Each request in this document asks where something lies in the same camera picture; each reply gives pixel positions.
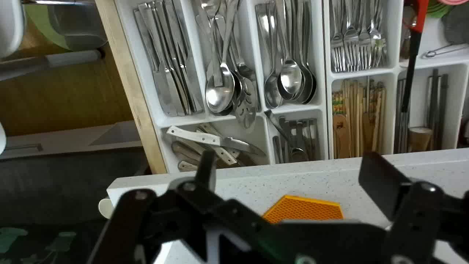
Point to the grey round lid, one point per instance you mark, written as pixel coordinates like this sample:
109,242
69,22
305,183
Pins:
458,23

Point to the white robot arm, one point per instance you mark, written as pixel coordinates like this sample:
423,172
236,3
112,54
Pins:
9,23

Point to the chopsticks in printed wrapper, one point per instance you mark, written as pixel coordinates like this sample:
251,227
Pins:
339,125

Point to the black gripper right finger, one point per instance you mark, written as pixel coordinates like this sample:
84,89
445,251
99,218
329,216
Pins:
420,214

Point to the white cutlery tray organizer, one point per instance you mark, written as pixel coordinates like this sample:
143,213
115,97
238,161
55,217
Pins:
323,59

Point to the silver dinner knife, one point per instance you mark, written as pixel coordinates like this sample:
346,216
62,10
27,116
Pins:
173,59
162,82
191,73

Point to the wooden kitchen drawer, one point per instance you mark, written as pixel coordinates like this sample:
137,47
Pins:
132,88

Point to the wooden chopstick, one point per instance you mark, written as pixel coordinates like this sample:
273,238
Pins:
359,122
379,117

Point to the steel dinner fork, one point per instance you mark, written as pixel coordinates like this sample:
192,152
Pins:
376,45
354,48
338,51

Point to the small steel cutlery piece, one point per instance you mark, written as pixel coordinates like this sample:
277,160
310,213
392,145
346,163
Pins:
295,141

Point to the large steel serving spoon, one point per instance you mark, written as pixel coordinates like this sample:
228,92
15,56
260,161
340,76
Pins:
220,92

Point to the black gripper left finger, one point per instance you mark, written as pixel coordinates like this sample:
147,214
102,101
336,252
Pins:
147,224

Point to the steel table spoon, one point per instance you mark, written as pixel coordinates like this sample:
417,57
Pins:
273,94
291,78
308,82

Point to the grey metal bar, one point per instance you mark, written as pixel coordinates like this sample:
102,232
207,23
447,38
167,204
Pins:
49,63

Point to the orange hexagonal coaster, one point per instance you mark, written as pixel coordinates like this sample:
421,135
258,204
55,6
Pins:
302,210

